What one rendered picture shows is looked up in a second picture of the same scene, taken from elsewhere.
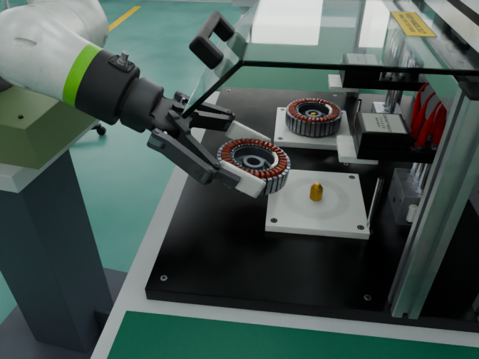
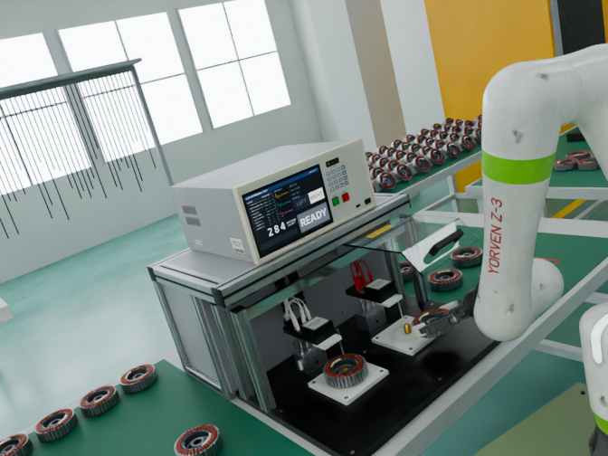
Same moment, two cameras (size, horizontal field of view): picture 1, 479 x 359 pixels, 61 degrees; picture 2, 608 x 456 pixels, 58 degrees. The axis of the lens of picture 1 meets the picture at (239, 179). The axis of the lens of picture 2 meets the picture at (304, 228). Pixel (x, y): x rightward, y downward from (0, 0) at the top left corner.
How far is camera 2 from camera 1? 1.80 m
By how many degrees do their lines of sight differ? 111
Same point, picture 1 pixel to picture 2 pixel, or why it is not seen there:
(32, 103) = (572, 406)
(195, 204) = (471, 347)
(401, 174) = (368, 313)
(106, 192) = not seen: outside the picture
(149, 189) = not seen: outside the picture
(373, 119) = (379, 285)
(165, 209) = (489, 362)
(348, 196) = (393, 329)
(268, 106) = (346, 414)
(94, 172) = not seen: outside the picture
